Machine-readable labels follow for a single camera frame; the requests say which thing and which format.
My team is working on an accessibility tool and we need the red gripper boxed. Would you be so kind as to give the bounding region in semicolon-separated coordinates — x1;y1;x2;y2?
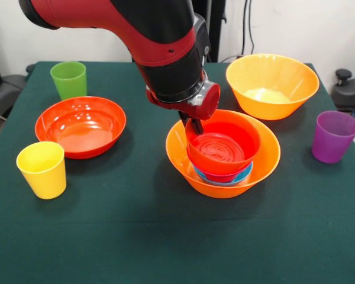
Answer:
146;82;221;135

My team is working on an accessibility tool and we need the large orange bowl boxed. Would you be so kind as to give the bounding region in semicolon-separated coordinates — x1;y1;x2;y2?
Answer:
165;109;282;199
225;53;320;121

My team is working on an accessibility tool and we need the small red bowl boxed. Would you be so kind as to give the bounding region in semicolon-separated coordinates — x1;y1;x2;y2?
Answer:
185;114;261;175

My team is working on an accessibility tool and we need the pink plastic bowl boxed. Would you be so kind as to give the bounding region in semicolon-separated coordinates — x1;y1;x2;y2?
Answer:
195;164;253;183

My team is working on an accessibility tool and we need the blue plastic bowl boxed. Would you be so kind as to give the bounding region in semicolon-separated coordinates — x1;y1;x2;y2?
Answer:
192;162;254;187

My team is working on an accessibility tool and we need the wide red bowl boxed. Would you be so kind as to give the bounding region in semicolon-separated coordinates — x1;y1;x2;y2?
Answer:
34;96;127;160

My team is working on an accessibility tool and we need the dark green tablecloth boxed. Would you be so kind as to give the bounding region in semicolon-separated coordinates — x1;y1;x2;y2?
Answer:
0;60;355;284

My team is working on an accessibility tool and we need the green plastic cup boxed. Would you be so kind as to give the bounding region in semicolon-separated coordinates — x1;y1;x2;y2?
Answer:
50;60;87;101

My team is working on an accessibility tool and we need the purple plastic cup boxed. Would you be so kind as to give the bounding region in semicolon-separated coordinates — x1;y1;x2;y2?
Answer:
311;110;355;164

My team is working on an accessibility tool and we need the yellow plastic cup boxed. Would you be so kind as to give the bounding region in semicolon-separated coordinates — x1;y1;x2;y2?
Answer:
16;141;67;200

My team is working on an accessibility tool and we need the black chair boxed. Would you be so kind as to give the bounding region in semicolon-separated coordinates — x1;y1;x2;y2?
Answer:
0;38;36;119

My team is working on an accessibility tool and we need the black hanging cable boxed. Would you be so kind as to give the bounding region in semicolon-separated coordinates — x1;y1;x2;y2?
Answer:
221;0;255;62

